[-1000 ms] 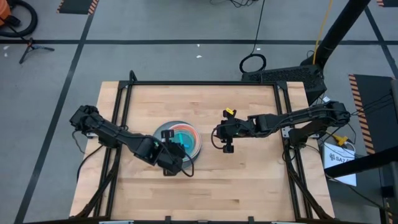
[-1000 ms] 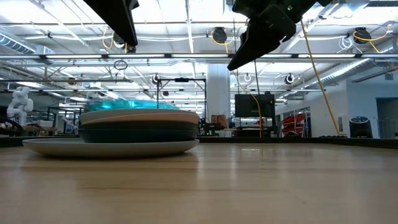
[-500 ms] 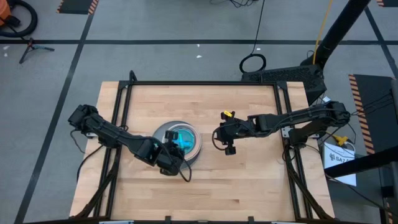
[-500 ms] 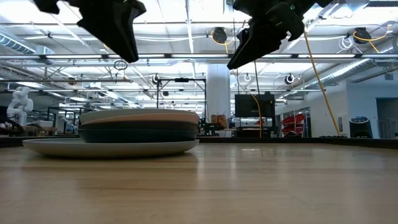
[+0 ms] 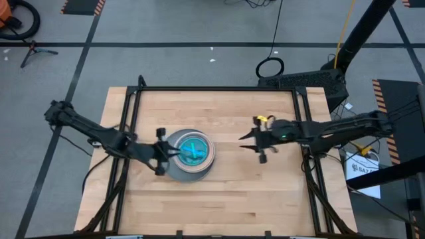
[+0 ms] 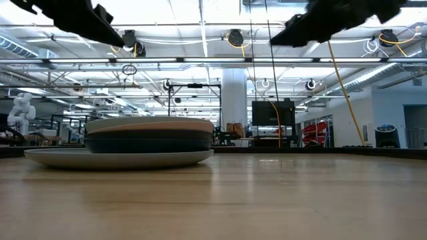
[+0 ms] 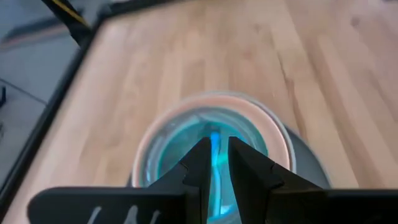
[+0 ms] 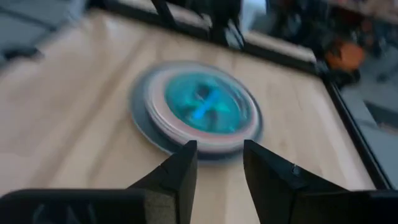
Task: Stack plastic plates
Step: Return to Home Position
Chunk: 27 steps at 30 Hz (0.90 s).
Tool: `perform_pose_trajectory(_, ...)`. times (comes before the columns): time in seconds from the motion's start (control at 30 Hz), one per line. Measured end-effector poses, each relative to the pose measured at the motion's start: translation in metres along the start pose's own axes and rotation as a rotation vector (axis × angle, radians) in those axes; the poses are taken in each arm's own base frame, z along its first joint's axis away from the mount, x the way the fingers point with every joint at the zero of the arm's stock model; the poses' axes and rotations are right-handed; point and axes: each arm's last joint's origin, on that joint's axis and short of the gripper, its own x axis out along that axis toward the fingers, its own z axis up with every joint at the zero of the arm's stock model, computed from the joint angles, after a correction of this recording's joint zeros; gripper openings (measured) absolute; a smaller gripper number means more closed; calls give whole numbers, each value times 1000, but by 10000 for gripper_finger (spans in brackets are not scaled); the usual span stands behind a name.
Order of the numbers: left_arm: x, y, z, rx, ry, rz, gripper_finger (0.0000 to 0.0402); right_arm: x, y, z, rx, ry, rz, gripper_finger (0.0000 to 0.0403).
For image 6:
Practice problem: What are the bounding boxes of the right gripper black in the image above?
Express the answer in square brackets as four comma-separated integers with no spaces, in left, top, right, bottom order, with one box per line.
[269,0,407,48]

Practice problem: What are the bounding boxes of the black metal frame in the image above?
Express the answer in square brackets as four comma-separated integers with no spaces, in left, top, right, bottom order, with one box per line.
[167,83,223,131]

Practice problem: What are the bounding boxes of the black hanging cable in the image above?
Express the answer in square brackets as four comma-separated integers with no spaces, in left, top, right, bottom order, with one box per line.
[248,0,258,102]
[264,0,280,103]

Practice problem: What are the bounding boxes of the white round pillar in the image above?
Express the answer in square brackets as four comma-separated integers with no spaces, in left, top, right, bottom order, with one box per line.
[222,68,248,131]

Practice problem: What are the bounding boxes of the black table edge rail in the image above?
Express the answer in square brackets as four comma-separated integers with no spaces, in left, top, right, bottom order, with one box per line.
[0,144,427,161]

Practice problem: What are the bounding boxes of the large grey plastic plate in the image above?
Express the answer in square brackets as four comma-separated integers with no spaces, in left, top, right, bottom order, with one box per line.
[23,147,215,171]

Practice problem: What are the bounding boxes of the white plastic plate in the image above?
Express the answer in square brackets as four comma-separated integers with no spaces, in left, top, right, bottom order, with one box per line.
[84,116,210,133]

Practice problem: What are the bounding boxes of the black monitor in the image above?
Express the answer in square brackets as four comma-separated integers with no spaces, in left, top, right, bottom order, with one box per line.
[251,100,296,127]

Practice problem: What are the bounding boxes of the dark teal plastic plate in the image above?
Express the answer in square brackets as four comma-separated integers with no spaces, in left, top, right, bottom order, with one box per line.
[83,137,213,155]

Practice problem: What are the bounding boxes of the black ceiling cord reel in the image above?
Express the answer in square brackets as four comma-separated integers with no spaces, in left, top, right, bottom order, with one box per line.
[227,29,245,48]
[120,29,147,58]
[379,29,398,48]

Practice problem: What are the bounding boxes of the white humanoid robot figure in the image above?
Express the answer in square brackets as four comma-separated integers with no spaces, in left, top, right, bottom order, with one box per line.
[7,92,37,136]

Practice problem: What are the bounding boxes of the brown cardboard boxes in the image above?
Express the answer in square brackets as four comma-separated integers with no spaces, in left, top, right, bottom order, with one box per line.
[226,122,246,138]

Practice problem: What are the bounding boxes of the black round air purifier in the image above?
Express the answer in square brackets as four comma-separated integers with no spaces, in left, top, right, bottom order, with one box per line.
[374,124,402,149]

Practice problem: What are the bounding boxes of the red rack items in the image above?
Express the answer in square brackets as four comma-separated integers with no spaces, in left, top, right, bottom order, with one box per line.
[301,121,330,146]

